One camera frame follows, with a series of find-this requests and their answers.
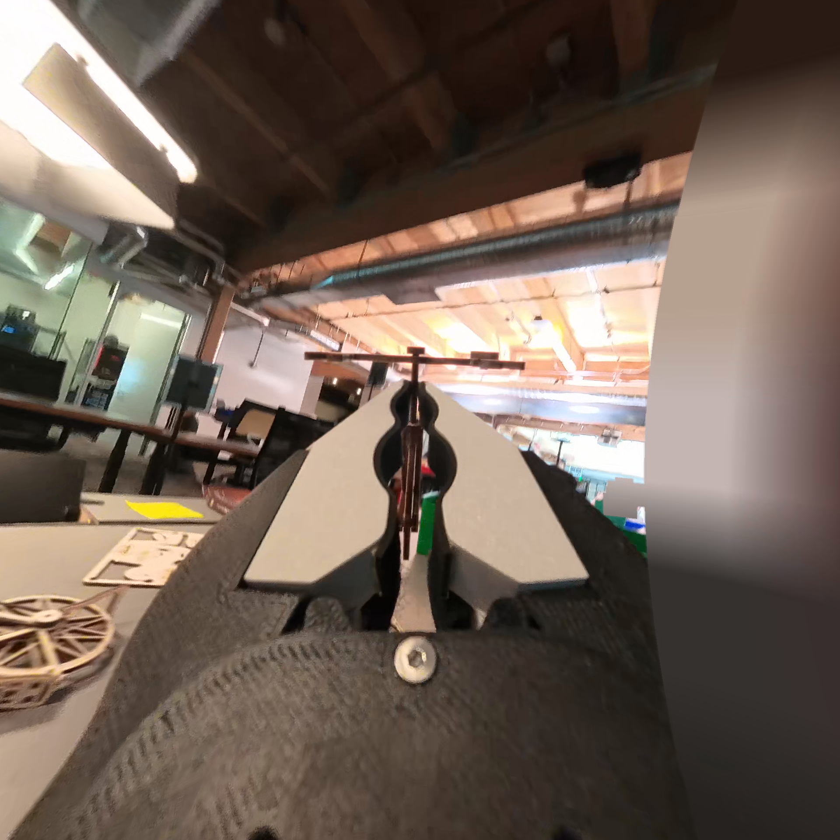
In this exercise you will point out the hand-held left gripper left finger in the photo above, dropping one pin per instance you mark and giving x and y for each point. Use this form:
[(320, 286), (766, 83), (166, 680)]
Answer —
[(321, 518)]

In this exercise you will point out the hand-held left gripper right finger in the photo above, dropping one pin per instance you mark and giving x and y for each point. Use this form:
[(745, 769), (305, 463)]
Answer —
[(512, 518)]

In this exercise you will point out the wooden sheet with small parts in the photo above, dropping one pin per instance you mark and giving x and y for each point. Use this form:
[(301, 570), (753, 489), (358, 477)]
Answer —
[(121, 571)]

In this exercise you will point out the black mesh office chair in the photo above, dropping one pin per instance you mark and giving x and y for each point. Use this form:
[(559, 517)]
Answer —
[(289, 446)]

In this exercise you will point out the green plastic bin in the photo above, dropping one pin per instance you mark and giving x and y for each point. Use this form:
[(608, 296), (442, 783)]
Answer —
[(426, 525)]

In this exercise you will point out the dark brown product box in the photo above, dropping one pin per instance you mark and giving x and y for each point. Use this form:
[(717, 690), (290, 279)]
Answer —
[(226, 499)]

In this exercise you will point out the tan backed chair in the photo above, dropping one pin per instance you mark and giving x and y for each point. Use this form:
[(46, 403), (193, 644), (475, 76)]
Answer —
[(253, 420)]

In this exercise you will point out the yellow sticky note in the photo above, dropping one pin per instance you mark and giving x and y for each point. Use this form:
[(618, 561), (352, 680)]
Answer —
[(164, 510)]

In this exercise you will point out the brown long desk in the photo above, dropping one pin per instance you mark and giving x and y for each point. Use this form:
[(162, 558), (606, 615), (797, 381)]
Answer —
[(79, 412)]

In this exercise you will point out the black flat case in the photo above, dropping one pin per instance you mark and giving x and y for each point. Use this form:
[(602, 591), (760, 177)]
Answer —
[(39, 485)]

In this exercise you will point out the ceiling light panel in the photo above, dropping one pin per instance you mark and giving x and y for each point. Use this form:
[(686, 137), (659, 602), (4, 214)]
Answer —
[(151, 138)]

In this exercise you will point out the silver ceiling duct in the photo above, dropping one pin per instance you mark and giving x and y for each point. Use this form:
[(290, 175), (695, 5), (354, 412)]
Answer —
[(525, 246)]

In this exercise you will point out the wooden bicycle model frame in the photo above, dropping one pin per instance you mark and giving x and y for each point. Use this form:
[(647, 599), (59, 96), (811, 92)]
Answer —
[(46, 617)]

